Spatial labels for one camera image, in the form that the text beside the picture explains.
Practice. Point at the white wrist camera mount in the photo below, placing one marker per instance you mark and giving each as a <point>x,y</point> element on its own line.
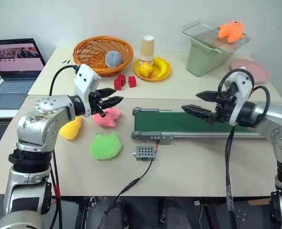
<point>242,95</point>
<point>85,78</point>

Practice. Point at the pink plate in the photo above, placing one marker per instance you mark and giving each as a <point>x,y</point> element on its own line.
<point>257,71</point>

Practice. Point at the yellow plush pear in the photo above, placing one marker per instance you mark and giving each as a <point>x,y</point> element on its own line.
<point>70,130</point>

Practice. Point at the orange plush toy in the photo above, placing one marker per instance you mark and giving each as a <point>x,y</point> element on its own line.
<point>231,29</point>

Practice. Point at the pink plush toy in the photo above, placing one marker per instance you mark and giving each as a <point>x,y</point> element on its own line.
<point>106,120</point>

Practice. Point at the small white plug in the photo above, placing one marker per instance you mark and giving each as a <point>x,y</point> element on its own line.
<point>197,202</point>

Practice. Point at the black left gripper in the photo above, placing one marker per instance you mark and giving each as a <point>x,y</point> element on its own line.
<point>95,100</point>

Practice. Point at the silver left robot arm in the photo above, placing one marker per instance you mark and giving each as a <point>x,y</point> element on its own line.
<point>43,112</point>

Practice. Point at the grey perforated control box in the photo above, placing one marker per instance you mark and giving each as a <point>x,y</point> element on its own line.
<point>144,151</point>

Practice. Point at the yellow plastic plate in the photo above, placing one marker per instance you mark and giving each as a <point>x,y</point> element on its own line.
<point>154,78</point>

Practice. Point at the green plush toy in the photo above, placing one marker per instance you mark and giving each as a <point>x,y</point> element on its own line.
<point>105,148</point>

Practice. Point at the yellow toy banana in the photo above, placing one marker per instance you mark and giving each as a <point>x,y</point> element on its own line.
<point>163,66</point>

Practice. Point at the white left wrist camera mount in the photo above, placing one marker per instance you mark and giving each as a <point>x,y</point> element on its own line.
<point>85,78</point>

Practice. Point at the black metal table leg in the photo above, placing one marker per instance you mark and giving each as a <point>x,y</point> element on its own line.
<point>81,212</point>
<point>211,214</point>

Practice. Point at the green conveyor belt unit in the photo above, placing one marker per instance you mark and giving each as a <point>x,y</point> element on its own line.
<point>167,122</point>

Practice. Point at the yellow toy pear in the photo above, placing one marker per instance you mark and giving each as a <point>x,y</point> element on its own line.
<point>145,70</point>

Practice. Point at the orange wicker basket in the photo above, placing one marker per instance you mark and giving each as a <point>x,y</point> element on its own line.
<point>91,52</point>

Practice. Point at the grey-blue plush ball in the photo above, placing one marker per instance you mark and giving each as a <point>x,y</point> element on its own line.
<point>113,59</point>

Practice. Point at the clear plastic tray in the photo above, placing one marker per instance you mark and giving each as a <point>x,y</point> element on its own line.
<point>198,31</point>

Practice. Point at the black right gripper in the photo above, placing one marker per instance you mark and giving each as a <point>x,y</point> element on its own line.
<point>223,107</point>

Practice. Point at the pale green plastic bin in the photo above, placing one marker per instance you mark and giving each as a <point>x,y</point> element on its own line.
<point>203,59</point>

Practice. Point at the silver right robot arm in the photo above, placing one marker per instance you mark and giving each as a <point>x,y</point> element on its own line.
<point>274,114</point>

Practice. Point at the dark rounded shape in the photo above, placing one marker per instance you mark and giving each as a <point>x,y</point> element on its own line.
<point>174,214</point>
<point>114,218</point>

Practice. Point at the open grey laptop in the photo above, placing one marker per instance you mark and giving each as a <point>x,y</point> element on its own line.
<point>12,83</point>

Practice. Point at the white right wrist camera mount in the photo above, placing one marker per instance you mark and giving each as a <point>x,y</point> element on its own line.
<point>242,95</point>

